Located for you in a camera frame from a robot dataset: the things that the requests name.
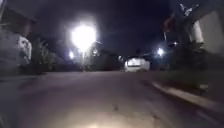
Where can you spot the white car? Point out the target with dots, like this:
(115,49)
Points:
(136,64)

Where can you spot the bright street lamp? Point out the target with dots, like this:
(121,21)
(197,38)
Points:
(83,36)

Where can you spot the pale concrete road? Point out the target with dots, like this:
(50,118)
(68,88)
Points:
(93,100)

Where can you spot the small street lamp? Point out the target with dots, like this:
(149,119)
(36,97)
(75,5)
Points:
(160,52)

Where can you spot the row of bushes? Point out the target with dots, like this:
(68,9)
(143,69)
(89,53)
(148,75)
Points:
(56,60)

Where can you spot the pale kerb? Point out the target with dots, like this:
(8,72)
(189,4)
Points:
(186,96)

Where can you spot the building with pale wall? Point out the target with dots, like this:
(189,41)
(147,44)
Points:
(206,33)

